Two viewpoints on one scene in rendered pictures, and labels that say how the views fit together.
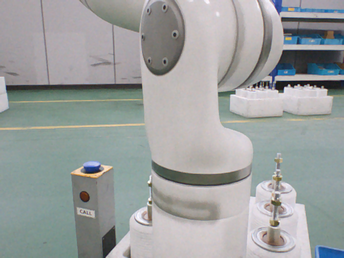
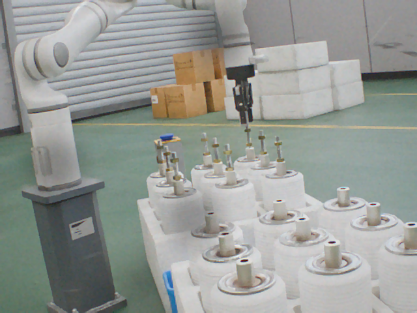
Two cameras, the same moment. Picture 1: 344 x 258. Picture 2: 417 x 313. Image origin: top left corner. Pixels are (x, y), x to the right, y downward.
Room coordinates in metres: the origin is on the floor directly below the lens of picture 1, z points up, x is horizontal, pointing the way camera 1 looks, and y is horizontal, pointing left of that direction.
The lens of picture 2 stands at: (-0.08, -1.22, 0.54)
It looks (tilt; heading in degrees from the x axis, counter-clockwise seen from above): 11 degrees down; 59
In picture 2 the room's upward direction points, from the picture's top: 8 degrees counter-clockwise
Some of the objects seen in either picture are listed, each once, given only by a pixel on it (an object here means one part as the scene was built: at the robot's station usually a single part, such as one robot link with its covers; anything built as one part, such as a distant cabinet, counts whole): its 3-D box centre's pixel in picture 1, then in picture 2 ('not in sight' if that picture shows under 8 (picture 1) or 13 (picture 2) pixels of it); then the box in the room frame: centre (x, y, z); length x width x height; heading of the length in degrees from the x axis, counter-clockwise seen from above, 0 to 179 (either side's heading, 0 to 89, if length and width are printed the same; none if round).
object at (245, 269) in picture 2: not in sight; (245, 272); (0.28, -0.68, 0.26); 0.02 x 0.02 x 0.03
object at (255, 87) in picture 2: not in sight; (258, 82); (2.70, 2.40, 0.27); 0.39 x 0.39 x 0.18; 10
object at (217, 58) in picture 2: not in sight; (219, 62); (3.06, 3.45, 0.45); 0.30 x 0.24 x 0.30; 96
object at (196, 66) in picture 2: not in sight; (193, 66); (2.71, 3.38, 0.45); 0.30 x 0.24 x 0.30; 100
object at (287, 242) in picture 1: (273, 239); (179, 193); (0.47, -0.18, 0.25); 0.08 x 0.08 x 0.01
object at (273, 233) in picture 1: (273, 232); (178, 187); (0.47, -0.18, 0.26); 0.02 x 0.02 x 0.03
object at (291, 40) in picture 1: (281, 39); not in sight; (5.63, -1.99, 0.90); 0.50 x 0.38 x 0.21; 8
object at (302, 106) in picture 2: not in sight; (298, 103); (2.74, 1.99, 0.09); 0.39 x 0.39 x 0.18; 12
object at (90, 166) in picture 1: (92, 167); (167, 137); (0.65, 0.19, 0.32); 0.04 x 0.04 x 0.02
